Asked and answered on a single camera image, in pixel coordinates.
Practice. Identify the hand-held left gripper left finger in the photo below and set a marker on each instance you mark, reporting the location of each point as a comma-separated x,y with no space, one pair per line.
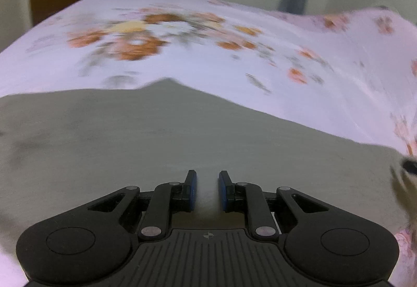
193,191

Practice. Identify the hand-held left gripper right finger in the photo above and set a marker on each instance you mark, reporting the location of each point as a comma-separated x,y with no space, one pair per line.
222,191

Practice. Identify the grey pants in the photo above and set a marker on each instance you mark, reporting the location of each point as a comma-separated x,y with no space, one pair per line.
182,143

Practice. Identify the floral pink bedsheet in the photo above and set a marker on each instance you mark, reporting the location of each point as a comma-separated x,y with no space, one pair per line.
247,56

